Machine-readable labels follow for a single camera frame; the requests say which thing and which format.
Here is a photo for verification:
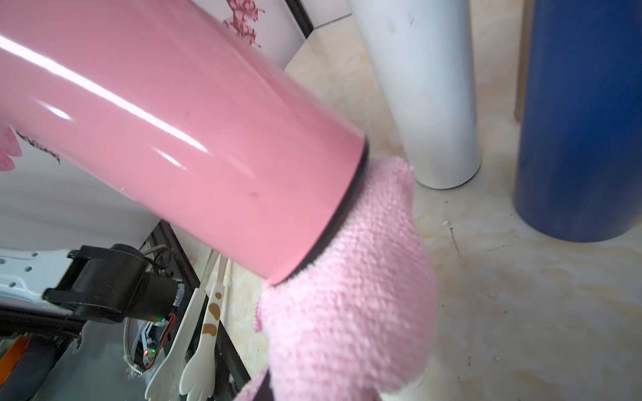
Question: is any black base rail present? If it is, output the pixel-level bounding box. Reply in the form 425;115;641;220
145;221;250;400

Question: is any blue thermos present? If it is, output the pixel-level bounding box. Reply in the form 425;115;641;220
513;0;641;242

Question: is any pink towel cloth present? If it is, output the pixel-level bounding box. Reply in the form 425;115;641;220
238;157;436;400

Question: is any white thermos black lid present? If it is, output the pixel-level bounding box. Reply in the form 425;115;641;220
349;0;482;190

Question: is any pink thermos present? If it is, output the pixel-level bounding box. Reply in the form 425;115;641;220
1;1;368;284

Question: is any gold thermos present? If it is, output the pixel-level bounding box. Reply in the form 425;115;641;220
514;0;534;122

